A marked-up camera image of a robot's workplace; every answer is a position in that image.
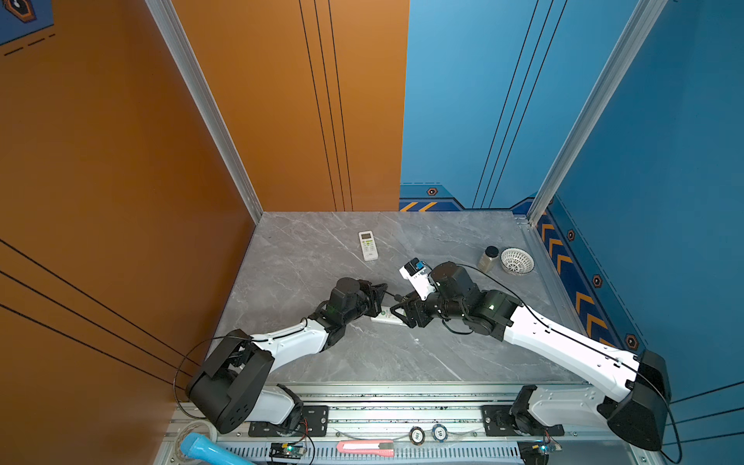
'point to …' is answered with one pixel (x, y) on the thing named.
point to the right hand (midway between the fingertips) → (397, 304)
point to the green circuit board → (287, 450)
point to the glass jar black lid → (487, 259)
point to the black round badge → (417, 435)
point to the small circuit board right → (546, 449)
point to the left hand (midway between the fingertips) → (391, 278)
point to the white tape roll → (177, 445)
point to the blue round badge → (440, 432)
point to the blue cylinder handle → (205, 450)
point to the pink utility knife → (371, 448)
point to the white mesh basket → (516, 261)
